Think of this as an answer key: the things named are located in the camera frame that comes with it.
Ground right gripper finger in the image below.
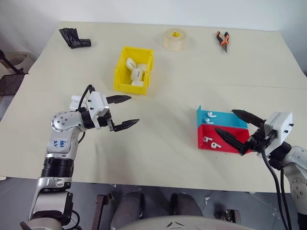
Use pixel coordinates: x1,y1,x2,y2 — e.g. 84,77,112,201
214,127,255,156
231,109,266,127

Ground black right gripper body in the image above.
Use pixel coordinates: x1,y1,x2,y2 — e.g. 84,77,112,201
249,119,279,158

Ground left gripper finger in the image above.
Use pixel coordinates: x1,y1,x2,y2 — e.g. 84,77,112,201
112,118,140,133
106,95,132,105

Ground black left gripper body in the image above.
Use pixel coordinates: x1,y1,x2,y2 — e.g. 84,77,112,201
97,95,116,132

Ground yellow plastic bin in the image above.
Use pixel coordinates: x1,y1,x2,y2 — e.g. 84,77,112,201
113,46,154,96

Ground red plastic tray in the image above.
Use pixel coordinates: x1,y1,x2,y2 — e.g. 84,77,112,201
197,123,255,154

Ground turquoise plastic tray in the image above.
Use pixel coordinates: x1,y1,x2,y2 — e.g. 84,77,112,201
196,104,250,130

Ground orange black pliers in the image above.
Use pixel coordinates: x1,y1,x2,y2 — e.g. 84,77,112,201
215,31,230,54

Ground translucent tape roll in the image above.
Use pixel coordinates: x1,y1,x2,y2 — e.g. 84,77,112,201
163,28,189,51

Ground dark wooden chair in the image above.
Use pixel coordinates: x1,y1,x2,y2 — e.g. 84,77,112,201
0,49,30,96

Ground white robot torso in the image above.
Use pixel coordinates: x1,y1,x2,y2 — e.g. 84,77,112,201
109,215,257,230

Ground beige rounded bin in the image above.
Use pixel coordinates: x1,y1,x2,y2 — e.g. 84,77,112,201
4,51,36,72

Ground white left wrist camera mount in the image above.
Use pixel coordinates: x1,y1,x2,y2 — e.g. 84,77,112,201
87,92,110,130

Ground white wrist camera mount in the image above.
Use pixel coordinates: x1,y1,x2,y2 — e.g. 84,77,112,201
87,92,110,130
262,111,294,154

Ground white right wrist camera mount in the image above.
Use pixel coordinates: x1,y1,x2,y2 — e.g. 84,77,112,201
262,111,294,154

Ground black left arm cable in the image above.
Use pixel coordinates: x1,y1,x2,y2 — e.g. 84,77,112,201
77,84,94,113

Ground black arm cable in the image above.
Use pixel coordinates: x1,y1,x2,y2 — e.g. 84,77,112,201
77,84,94,113
260,141,293,230

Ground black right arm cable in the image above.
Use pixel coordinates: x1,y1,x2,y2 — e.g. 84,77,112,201
260,141,293,230

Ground rusty metal bracket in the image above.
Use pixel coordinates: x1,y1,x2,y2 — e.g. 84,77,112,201
215,208,242,230
92,193,112,230

